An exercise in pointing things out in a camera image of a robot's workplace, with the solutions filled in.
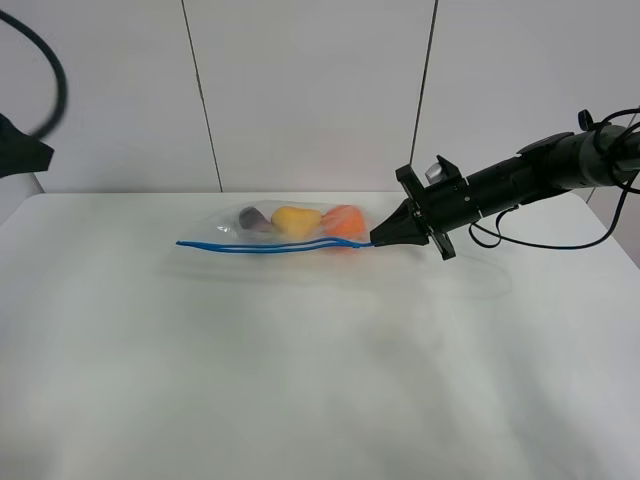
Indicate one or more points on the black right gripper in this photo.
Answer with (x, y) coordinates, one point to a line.
(430, 213)

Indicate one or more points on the clear zip bag blue seal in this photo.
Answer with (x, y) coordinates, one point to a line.
(221, 233)

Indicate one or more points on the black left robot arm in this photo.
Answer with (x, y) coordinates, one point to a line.
(21, 153)

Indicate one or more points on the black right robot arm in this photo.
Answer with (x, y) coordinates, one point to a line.
(603, 155)

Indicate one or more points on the orange fruit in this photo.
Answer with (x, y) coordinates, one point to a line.
(344, 221)

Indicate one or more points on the yellow pear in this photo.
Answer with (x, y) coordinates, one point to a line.
(296, 223)

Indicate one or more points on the purple eggplant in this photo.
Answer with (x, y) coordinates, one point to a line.
(252, 221)

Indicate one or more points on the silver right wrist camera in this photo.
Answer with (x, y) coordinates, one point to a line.
(435, 173)

